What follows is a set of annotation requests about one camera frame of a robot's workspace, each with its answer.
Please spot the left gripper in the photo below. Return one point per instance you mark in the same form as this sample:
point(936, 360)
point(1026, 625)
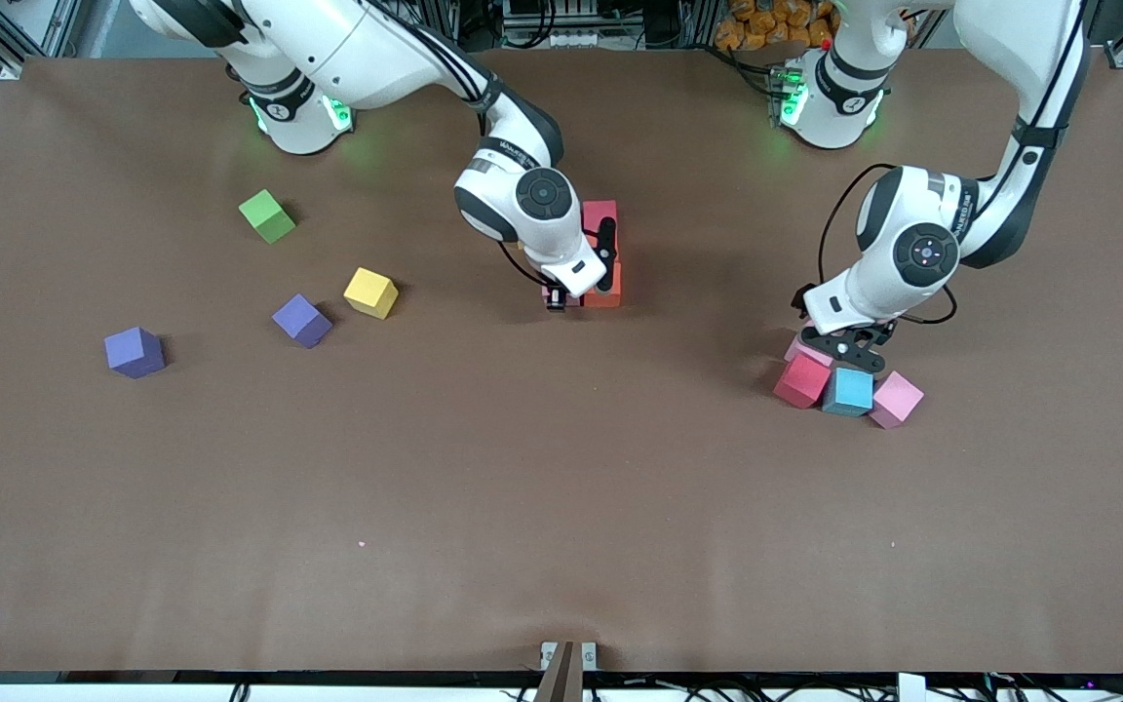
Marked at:
point(798, 298)

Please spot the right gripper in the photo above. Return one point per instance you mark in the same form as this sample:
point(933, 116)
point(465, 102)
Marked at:
point(556, 303)

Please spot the red cube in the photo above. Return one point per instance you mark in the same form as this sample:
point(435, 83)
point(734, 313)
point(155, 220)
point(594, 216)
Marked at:
point(600, 209)
point(800, 383)

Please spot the orange cube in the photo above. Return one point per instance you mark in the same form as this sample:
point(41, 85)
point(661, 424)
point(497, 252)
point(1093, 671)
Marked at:
point(606, 301)

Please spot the pink cube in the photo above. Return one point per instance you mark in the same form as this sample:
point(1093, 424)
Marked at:
point(792, 351)
point(574, 301)
point(896, 399)

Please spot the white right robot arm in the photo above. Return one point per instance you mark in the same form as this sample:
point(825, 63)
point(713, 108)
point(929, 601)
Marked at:
point(347, 49)

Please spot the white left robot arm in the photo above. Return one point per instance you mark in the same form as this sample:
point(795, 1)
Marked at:
point(1039, 58)

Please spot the light blue cube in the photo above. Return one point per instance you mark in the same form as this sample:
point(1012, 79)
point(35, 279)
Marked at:
point(849, 393)

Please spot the white power strip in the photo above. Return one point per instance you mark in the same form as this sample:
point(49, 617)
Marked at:
point(571, 40)

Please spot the yellow cube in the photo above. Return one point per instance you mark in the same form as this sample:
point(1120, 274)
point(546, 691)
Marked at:
point(370, 292)

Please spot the pile of orange objects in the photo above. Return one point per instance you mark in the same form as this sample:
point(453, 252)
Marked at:
point(737, 29)

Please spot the brown table mat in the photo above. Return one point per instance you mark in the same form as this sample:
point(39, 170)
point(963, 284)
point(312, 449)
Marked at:
point(620, 546)

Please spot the purple cube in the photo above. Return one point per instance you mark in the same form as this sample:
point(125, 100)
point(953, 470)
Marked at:
point(133, 351)
point(302, 320)

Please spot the small white box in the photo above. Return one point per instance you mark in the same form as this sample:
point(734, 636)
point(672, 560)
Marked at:
point(912, 688)

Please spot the green cube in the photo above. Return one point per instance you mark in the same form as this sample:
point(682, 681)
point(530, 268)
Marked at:
point(267, 216)

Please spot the metal bracket with brown post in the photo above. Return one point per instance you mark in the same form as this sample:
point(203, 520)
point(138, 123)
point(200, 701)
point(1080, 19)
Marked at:
point(564, 673)

